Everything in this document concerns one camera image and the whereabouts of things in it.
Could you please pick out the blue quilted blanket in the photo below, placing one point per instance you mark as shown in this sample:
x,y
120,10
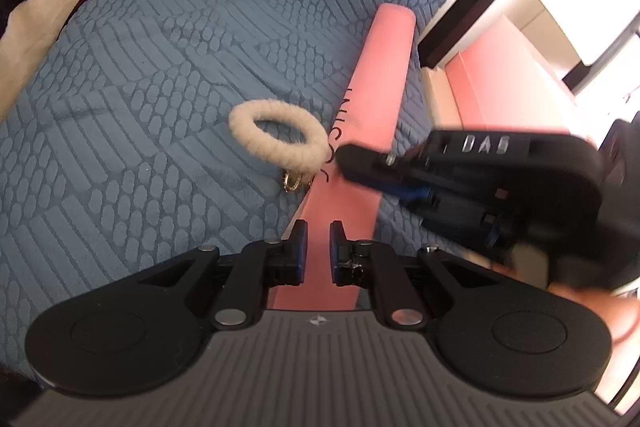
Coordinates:
x,y
150,82

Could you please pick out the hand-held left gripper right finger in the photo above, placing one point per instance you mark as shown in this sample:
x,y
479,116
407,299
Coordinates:
x,y
336,252

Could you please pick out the large pink box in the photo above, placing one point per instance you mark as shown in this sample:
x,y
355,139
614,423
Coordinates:
x,y
500,82

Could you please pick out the person's right hand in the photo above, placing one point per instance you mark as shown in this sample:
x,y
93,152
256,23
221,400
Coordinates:
x,y
600,312

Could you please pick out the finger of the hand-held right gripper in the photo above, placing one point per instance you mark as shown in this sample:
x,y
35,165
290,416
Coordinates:
x,y
360,162
450,217

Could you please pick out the slim pink box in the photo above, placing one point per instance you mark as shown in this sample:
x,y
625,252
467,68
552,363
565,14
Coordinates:
x,y
380,82

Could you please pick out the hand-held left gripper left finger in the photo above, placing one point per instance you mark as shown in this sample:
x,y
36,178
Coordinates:
x,y
301,252

